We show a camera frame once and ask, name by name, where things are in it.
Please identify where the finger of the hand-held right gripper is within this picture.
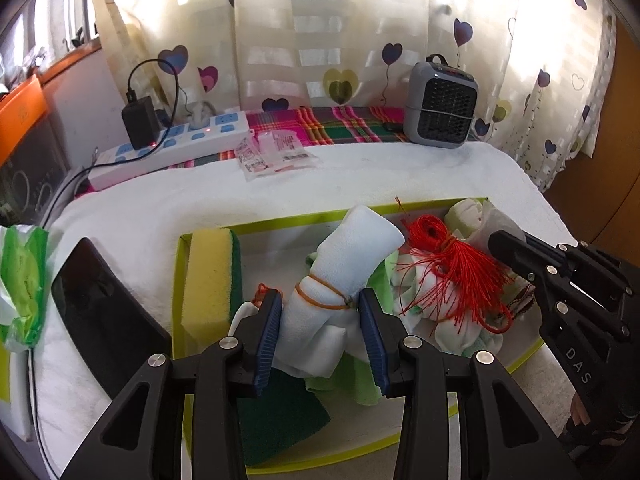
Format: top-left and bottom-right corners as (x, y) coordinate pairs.
(487, 229), (632, 337)

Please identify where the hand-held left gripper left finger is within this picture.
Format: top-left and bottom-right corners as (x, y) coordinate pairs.
(61, 289), (284, 480)

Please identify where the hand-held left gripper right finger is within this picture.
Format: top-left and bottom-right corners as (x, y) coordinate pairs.
(357, 287), (576, 480)

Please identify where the light green cloth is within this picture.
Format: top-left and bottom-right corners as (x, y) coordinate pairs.
(305, 255), (401, 406)

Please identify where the green sock roll striped cuff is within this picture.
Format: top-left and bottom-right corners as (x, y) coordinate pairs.
(442, 199), (541, 306)

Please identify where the red string tassel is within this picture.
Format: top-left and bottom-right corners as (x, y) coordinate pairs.
(395, 197), (516, 333)

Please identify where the white sock bundle teal lining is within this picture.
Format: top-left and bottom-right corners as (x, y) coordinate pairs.
(392, 255), (506, 358)

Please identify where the yellow sponge green scouring pad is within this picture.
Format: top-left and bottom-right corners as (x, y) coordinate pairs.
(235, 370), (332, 466)
(182, 227), (244, 333)

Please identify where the lime green box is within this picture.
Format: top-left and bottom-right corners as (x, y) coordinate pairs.
(171, 196), (546, 476)

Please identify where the white sock bundle rubber band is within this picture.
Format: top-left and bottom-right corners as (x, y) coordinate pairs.
(227, 205), (406, 378)

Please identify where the small grey heater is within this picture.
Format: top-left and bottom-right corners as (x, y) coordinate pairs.
(402, 54), (481, 150)

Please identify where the black tablet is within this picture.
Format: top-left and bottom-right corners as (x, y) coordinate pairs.
(50, 236), (173, 398)

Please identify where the plaid cloth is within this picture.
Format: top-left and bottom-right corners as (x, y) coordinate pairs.
(75, 105), (416, 196)

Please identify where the white blue power strip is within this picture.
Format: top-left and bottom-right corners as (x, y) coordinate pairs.
(87, 110), (251, 193)

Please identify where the white plug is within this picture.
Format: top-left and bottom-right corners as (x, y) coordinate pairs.
(187, 101), (216, 128)

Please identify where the black charger adapter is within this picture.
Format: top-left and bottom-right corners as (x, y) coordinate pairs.
(121, 57), (183, 151)

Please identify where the white flat box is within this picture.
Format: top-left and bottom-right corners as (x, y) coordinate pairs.
(0, 345), (41, 441)

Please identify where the green wipes packet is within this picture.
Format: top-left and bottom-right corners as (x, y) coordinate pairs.
(0, 225), (51, 353)

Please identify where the dark glass panel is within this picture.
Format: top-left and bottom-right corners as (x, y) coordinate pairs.
(0, 115), (73, 228)

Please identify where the heart print curtain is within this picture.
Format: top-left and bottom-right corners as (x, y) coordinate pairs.
(95, 0), (618, 191)

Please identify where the orange storage box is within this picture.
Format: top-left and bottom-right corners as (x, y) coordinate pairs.
(0, 77), (48, 136)

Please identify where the orange window sill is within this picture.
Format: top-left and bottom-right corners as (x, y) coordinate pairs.
(37, 42), (103, 86)

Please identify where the black USB cable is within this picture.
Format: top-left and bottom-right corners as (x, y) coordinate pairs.
(27, 147), (101, 480)

